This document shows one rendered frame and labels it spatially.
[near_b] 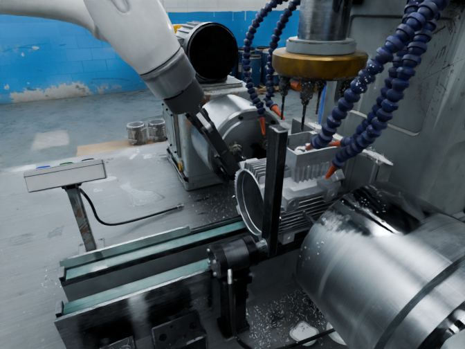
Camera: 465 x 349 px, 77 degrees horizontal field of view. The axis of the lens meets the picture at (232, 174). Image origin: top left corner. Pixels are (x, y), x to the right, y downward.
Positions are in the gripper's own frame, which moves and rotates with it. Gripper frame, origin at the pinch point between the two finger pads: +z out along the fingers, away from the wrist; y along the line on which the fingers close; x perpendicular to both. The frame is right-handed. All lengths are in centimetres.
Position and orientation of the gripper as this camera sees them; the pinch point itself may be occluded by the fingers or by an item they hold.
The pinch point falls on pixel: (228, 160)
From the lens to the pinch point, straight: 67.6
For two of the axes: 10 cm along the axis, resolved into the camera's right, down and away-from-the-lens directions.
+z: 4.5, 6.6, 6.0
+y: -4.1, -4.5, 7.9
